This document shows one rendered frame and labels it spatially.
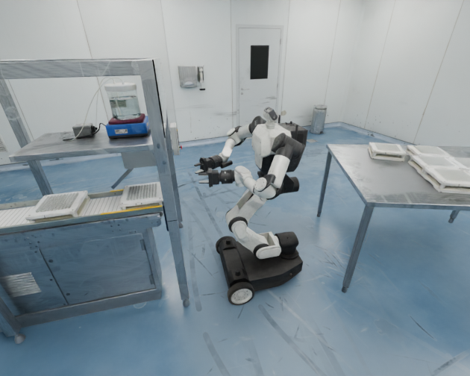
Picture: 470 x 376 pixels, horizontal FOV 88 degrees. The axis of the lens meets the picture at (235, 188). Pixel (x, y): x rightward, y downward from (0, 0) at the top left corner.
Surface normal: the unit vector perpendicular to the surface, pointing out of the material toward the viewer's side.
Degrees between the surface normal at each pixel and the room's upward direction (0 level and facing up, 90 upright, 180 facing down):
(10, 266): 90
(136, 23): 90
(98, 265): 90
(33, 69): 90
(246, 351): 0
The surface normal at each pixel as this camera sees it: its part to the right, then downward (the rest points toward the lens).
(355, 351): -0.01, -0.88
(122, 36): 0.36, 0.44
